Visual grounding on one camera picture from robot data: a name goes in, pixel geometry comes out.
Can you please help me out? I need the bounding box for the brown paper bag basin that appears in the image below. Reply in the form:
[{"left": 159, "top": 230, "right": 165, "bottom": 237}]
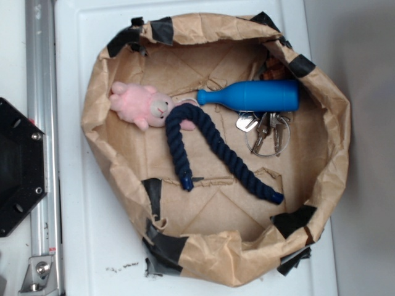
[{"left": 81, "top": 13, "right": 351, "bottom": 287}]

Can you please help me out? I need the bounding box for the pink plush sheep toy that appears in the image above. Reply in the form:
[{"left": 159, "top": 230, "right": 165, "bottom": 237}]
[{"left": 109, "top": 81, "right": 199, "bottom": 131}]

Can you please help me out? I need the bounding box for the blue plastic bottle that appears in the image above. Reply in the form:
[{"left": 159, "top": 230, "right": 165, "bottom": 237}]
[{"left": 197, "top": 80, "right": 299, "bottom": 112}]

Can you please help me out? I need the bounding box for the brown woven object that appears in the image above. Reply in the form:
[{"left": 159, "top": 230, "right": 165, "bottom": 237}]
[{"left": 260, "top": 57, "right": 290, "bottom": 80}]

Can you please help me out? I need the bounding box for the white plastic tray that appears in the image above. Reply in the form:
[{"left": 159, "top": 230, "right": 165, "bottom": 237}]
[{"left": 54, "top": 1, "right": 338, "bottom": 295}]

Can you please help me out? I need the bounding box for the dark blue twisted rope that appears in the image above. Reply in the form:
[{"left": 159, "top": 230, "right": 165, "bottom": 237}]
[{"left": 165, "top": 103, "right": 285, "bottom": 205}]

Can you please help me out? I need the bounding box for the silver key bunch on ring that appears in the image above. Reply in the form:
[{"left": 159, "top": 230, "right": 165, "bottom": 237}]
[{"left": 236, "top": 112, "right": 292, "bottom": 157}]

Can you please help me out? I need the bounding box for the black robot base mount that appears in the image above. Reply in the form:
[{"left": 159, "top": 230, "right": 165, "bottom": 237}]
[{"left": 1, "top": 97, "right": 46, "bottom": 237}]

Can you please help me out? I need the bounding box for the aluminium extrusion rail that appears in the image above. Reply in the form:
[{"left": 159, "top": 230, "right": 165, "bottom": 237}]
[{"left": 19, "top": 1, "right": 65, "bottom": 295}]

